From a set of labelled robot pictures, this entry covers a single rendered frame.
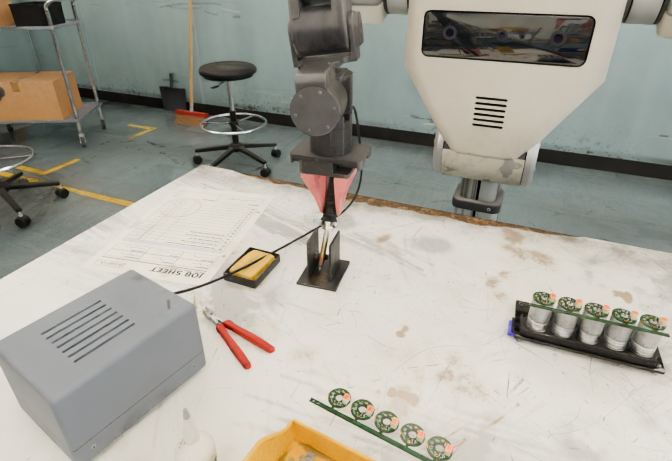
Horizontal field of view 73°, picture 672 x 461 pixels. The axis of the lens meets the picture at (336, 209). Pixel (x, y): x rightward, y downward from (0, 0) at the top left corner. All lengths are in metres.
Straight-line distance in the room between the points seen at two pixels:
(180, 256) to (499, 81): 0.66
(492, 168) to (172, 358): 0.74
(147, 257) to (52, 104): 3.02
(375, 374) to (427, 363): 0.06
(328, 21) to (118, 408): 0.46
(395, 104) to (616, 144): 1.42
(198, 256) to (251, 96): 3.17
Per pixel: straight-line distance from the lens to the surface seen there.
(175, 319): 0.50
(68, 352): 0.50
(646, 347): 0.63
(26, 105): 3.83
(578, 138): 3.28
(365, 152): 0.62
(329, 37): 0.57
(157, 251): 0.79
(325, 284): 0.66
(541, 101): 0.96
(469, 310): 0.65
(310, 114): 0.52
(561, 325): 0.61
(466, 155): 1.01
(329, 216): 0.66
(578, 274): 0.78
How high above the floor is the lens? 1.16
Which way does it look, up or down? 28 degrees down
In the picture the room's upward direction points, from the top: straight up
